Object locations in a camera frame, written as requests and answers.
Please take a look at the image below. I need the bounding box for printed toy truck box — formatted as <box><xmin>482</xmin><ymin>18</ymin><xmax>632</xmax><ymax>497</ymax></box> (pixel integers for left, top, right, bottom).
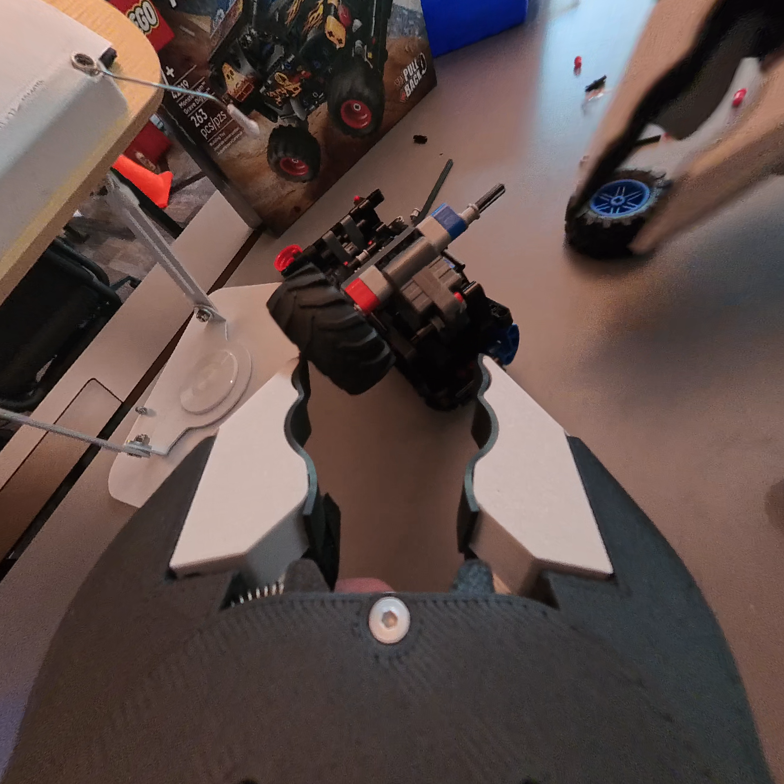
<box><xmin>110</xmin><ymin>0</ymin><xmax>439</xmax><ymax>236</ymax></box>

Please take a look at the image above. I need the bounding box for raised white wooden-edged platform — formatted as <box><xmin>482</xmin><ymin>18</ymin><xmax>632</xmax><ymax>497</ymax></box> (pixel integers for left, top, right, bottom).
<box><xmin>0</xmin><ymin>0</ymin><xmax>163</xmax><ymax>304</ymax></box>

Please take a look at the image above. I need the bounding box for long black axle rod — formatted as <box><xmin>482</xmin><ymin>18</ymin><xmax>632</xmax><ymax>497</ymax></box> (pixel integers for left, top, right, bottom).
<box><xmin>419</xmin><ymin>159</ymin><xmax>454</xmax><ymax>224</ymax></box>

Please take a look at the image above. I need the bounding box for toy brick monster truck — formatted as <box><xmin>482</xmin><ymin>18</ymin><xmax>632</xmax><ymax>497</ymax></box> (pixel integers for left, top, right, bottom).
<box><xmin>303</xmin><ymin>184</ymin><xmax>520</xmax><ymax>412</ymax></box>

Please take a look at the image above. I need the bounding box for blue storage bin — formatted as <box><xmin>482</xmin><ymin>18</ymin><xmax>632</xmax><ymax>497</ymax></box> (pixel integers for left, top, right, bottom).
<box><xmin>419</xmin><ymin>0</ymin><xmax>529</xmax><ymax>57</ymax></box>

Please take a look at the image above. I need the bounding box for orange plastic piece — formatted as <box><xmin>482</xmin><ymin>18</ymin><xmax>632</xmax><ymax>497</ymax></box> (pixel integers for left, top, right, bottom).
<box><xmin>110</xmin><ymin>153</ymin><xmax>175</xmax><ymax>209</ymax></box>

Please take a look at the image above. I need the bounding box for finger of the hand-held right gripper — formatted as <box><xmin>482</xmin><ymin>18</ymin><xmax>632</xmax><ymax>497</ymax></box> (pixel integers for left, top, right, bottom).
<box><xmin>579</xmin><ymin>0</ymin><xmax>722</xmax><ymax>198</ymax></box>
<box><xmin>631</xmin><ymin>55</ymin><xmax>784</xmax><ymax>255</ymax></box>

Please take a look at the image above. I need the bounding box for black toy wheel blue rim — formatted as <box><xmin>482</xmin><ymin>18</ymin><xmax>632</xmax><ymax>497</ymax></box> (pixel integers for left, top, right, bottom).
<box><xmin>565</xmin><ymin>168</ymin><xmax>671</xmax><ymax>258</ymax></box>

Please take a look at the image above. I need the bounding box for white base metal stand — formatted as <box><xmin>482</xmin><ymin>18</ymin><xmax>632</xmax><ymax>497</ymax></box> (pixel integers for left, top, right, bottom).
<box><xmin>0</xmin><ymin>184</ymin><xmax>307</xmax><ymax>509</ymax></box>

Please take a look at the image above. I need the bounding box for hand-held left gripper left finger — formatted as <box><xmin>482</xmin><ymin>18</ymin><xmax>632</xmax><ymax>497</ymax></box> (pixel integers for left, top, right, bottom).
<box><xmin>169</xmin><ymin>360</ymin><xmax>342</xmax><ymax>592</ymax></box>

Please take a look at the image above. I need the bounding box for thin wire white tip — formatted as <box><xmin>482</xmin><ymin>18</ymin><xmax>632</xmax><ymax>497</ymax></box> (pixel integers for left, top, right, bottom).
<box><xmin>70</xmin><ymin>54</ymin><xmax>263</xmax><ymax>136</ymax></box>

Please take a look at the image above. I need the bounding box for black toy wheel red rim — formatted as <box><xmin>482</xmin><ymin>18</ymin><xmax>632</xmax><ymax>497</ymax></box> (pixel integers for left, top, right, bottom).
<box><xmin>266</xmin><ymin>269</ymin><xmax>396</xmax><ymax>396</ymax></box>

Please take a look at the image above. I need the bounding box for grey desk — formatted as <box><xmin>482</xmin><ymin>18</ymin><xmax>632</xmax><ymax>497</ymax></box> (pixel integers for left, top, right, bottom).
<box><xmin>0</xmin><ymin>0</ymin><xmax>784</xmax><ymax>784</ymax></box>

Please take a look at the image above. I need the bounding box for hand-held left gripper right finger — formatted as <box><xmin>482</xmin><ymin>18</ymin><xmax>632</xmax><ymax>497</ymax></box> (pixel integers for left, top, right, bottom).
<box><xmin>458</xmin><ymin>356</ymin><xmax>615</xmax><ymax>593</ymax></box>

